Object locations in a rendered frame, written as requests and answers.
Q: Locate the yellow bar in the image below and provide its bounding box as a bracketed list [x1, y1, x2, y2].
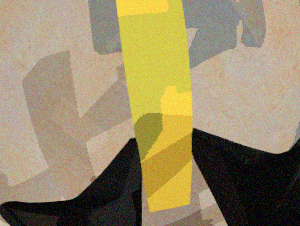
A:
[115, 0, 192, 213]

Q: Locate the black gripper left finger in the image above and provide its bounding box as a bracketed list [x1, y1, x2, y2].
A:
[0, 137, 142, 226]

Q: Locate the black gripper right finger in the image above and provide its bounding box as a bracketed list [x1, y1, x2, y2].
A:
[191, 128, 300, 226]

